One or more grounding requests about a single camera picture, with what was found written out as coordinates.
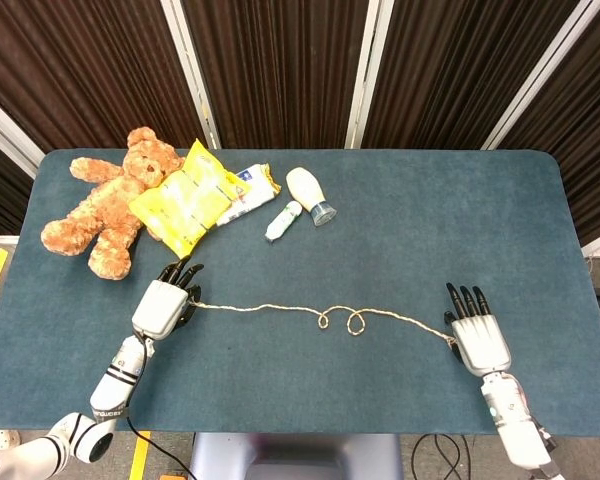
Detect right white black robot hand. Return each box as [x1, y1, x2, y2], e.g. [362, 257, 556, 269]
[443, 282, 513, 377]

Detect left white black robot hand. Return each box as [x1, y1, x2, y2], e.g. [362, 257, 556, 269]
[131, 256, 205, 342]

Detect blue felt table cover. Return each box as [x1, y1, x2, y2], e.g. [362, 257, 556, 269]
[0, 148, 600, 437]

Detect small white green bottle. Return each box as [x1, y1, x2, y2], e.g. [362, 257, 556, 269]
[264, 200, 304, 243]

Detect brown teddy bear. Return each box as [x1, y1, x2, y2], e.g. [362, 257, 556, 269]
[40, 126, 187, 282]

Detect cream bottle clear cap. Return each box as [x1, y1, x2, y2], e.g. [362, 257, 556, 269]
[285, 167, 339, 228]

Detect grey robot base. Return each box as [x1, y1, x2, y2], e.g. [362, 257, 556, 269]
[189, 432, 404, 480]

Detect black floor cables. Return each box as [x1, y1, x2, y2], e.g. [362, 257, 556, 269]
[410, 433, 474, 480]

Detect brown pleated curtain panel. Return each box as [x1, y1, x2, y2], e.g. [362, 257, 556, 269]
[179, 0, 372, 150]
[0, 132, 34, 236]
[362, 0, 581, 150]
[499, 0, 600, 246]
[0, 0, 207, 154]

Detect white and yellow snack bag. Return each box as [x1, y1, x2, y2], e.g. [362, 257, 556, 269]
[214, 163, 283, 229]

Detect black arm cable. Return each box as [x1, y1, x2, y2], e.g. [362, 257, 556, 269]
[123, 332, 194, 480]

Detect beige braided rope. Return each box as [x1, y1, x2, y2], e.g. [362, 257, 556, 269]
[187, 295, 459, 349]

